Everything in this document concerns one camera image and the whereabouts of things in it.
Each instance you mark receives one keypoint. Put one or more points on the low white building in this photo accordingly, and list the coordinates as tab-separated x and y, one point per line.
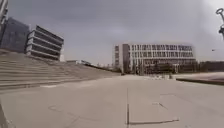
79	62

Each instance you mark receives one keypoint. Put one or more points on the grey concrete plaza pavement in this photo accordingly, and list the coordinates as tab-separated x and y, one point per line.
100	103

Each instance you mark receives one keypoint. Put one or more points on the large white gridded building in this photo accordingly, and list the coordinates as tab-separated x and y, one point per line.
156	56

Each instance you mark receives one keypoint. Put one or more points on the wide grey concrete steps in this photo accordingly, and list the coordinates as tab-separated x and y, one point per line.
30	70

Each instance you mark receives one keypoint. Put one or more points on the low dark raised kerb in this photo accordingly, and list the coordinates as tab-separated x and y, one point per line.
200	81

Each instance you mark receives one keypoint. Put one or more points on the low dark building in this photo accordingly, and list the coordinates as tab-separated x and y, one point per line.
211	66

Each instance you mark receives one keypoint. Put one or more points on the dark glass building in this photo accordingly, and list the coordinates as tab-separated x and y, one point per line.
14	36

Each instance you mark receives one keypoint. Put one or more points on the street lamp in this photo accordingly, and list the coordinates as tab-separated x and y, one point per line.
220	20

